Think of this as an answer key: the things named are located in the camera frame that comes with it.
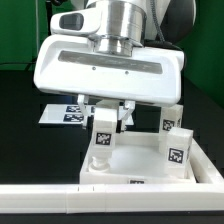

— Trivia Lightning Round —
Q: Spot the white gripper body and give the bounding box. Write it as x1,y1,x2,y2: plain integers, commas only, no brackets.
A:
34,35,184,106

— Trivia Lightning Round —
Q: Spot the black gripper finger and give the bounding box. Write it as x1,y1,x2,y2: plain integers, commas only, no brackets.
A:
121,100,135,131
77,94,90,129

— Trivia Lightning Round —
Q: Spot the white square table top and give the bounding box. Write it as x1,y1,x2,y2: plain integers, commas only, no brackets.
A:
80,132,196,184

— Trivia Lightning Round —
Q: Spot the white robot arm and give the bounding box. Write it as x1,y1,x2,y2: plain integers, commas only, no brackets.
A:
34,0,196,108

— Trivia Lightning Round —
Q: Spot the white base tag plate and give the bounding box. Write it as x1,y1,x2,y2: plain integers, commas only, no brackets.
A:
39,104,96,125

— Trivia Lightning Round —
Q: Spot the white L-shaped obstacle fence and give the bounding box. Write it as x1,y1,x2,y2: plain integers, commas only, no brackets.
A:
0,144,224,214

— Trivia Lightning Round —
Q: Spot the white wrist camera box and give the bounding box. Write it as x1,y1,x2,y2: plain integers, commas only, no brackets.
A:
50,9,101,36

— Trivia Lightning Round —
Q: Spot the black cable with connector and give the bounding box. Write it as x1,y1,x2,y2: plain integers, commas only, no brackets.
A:
0,0,54,72

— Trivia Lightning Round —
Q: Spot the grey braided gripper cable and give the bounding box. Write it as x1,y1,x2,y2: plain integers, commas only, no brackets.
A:
143,0,184,51

